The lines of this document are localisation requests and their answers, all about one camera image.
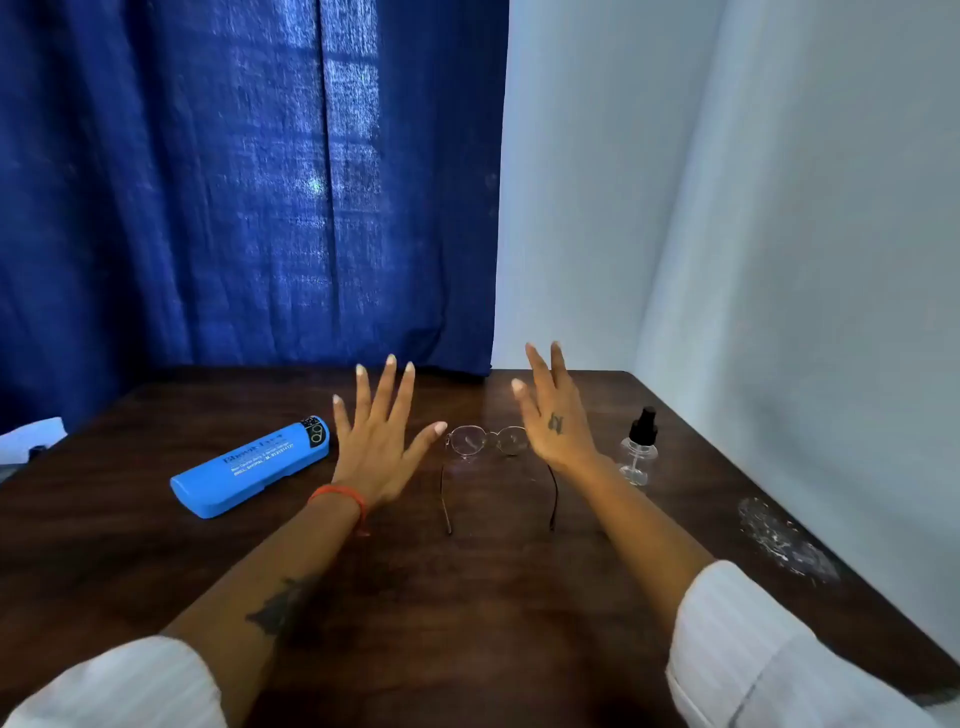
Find thin metal frame eyeglasses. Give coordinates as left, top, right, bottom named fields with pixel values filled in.
left=439, top=424, right=560, bottom=537

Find crumpled clear plastic wrap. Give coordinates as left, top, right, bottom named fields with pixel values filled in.
left=737, top=496, right=843, bottom=585

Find blue curtain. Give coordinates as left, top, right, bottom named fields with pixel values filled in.
left=0, top=0, right=511, bottom=436

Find clear spray bottle black cap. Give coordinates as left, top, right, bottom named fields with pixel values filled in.
left=618, top=406, right=660, bottom=487

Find person's right hand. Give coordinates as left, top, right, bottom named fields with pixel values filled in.
left=510, top=341, right=599, bottom=476

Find blue glasses case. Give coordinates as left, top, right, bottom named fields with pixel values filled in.
left=169, top=415, right=332, bottom=520

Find person's left hand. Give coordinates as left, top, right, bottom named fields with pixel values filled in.
left=330, top=354, right=449, bottom=512

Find white cloth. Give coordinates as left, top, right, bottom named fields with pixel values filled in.
left=0, top=417, right=69, bottom=470

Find person's left forearm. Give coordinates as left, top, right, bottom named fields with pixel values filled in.
left=159, top=491, right=369, bottom=725

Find red thread wristband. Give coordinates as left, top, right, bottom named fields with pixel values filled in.
left=307, top=484, right=372, bottom=539

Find person's right forearm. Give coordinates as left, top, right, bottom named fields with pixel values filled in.
left=564, top=454, right=717, bottom=639

